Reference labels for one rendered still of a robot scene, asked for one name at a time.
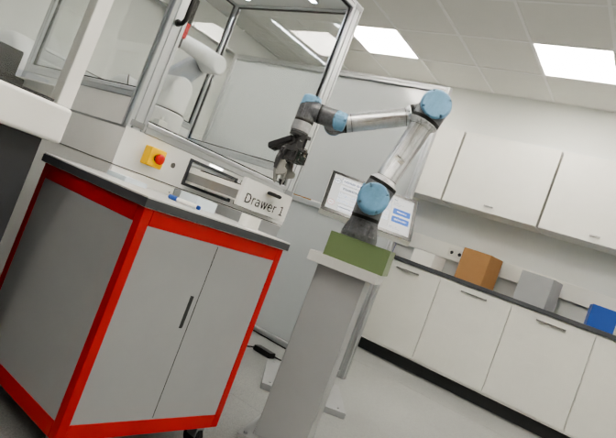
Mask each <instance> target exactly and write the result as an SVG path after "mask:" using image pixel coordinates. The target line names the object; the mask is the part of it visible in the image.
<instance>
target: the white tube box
mask: <svg viewBox="0 0 616 438"><path fill-rule="evenodd" d="M180 198H182V199H183V200H186V201H188V202H191V203H195V204H197V205H199V206H201V210H203V211H206V212H208V213H211V214H215V209H216V207H217V203H213V202H211V201H208V200H206V199H204V198H202V197H199V196H196V195H194V194H191V193H188V192H185V191H181V194H180Z"/></svg>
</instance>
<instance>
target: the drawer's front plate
mask: <svg viewBox="0 0 616 438"><path fill-rule="evenodd" d="M268 192H274V193H276V194H278V195H280V196H281V199H278V198H275V197H273V196H270V195H268V194H267V193H268ZM247 193H250V194H251V200H250V195H249V194H248V195H247ZM246 196H247V198H246ZM245 198H246V202H248V201H249V200H250V202H249V203H245V202H244V201H245ZM253 198H254V199H255V198H256V200H253ZM252 200H253V203H252ZM257 200H259V201H260V203H259V201H257ZM262 202H263V203H265V206H266V204H268V205H267V206H266V208H265V210H263V208H264V205H263V203H262ZM291 202H292V197H291V196H289V195H287V194H285V193H282V192H279V191H277V190H274V189H272V188H271V187H269V186H266V185H264V184H262V183H260V182H257V181H254V180H252V179H250V178H248V177H244V179H243V180H242V183H241V186H240V188H239V191H238V193H237V196H236V199H235V204H236V205H238V206H241V207H244V208H246V209H249V210H251V211H253V212H256V213H259V214H263V215H266V216H267V217H270V218H272V219H275V220H278V221H280V222H284V219H285V217H286V214H287V212H288V210H289V207H290V205H291ZM251 203H252V204H251ZM255 203H256V205H258V207H256V206H255ZM258 203H259V204H258ZM261 203H262V205H263V207H262V208H260V207H261ZM270 204H271V205H272V209H270V208H271V205H270ZM268 206H269V207H270V208H269V209H268ZM274 206H275V207H277V208H274ZM281 207H283V209H282V208H281ZM273 208H274V210H273ZM267 209H268V210H269V211H270V212H268V210H267ZM281 209H282V211H281ZM272 210H273V212H272ZM278 214H280V215H281V216H279V215H278Z"/></svg>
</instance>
